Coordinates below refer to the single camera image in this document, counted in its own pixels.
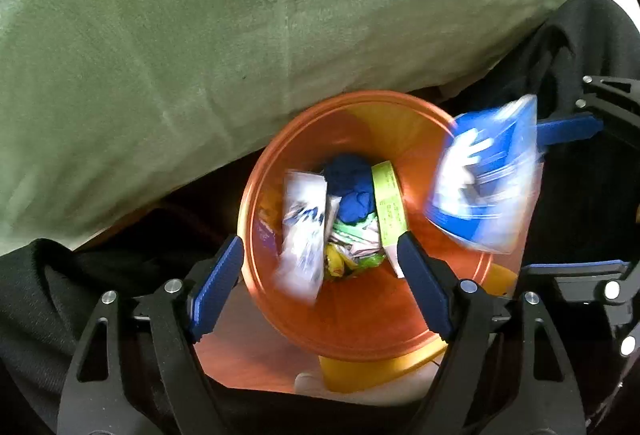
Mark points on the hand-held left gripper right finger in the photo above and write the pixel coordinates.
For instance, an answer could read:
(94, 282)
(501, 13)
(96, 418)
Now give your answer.
(425, 287)

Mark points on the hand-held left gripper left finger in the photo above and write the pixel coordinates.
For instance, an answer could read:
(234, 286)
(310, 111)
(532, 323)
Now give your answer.
(215, 290)

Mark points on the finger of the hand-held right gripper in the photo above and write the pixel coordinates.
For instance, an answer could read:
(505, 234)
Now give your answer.
(570, 129)
(575, 269)

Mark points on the orange trash bin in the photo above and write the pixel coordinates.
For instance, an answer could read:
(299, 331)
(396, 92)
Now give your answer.
(370, 315)

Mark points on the yellow wrapper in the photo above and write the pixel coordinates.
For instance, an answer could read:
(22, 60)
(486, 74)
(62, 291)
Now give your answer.
(336, 262)

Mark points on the green striped box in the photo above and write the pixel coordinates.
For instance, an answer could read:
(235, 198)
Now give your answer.
(387, 200)

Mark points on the green snack packet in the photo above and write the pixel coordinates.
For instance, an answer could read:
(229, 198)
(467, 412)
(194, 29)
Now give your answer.
(350, 227)

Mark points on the clear blue-print wrapper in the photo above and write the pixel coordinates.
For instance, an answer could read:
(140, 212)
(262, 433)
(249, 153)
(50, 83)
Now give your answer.
(300, 240)

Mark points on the blue snack packet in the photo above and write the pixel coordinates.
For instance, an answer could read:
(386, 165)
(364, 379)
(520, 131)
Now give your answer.
(475, 185)

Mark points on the blue cloth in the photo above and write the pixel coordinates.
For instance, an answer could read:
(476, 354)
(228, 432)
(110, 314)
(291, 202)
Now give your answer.
(350, 185)

